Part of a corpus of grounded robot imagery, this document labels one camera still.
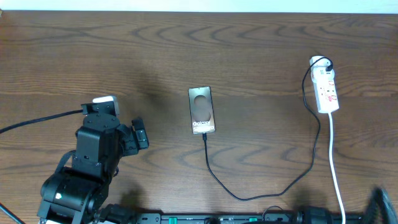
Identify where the Galaxy smartphone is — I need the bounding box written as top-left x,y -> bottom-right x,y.
188,86 -> 216,134

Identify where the white power strip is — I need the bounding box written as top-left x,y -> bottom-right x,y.
309,55 -> 339,114

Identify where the black USB charging cable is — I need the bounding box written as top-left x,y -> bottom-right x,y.
201,56 -> 335,202

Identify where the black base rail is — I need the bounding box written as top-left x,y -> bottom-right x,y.
93,210 -> 362,224

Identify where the white power strip cord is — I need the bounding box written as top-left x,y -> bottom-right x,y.
328,111 -> 346,224

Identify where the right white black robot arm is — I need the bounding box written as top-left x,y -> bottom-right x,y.
289,187 -> 397,224

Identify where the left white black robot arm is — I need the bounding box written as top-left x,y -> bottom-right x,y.
37,101 -> 149,223

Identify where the white USB charger adapter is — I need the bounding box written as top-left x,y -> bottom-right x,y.
311,66 -> 335,83

